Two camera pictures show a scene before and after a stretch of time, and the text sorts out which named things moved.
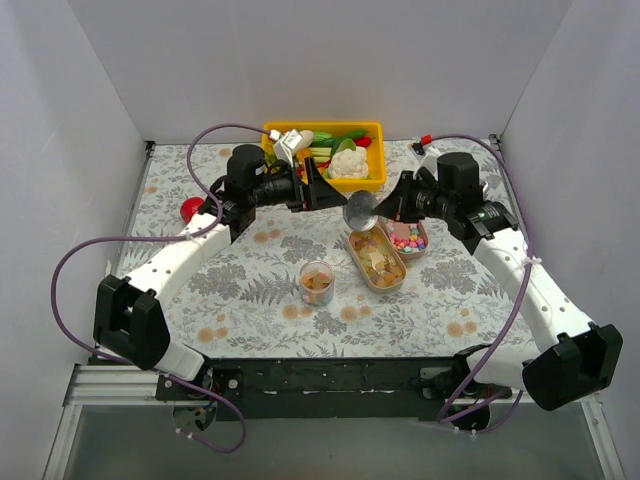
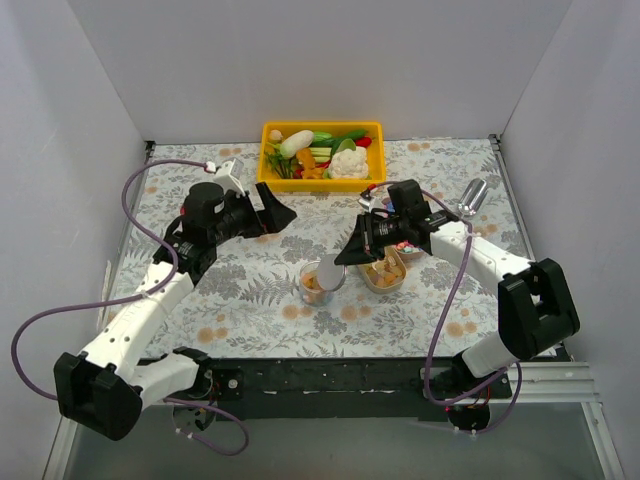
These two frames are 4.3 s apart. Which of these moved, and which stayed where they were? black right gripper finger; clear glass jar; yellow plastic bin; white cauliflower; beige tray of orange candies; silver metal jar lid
Moved: black right gripper finger; silver metal jar lid
Stayed: beige tray of orange candies; clear glass jar; white cauliflower; yellow plastic bin
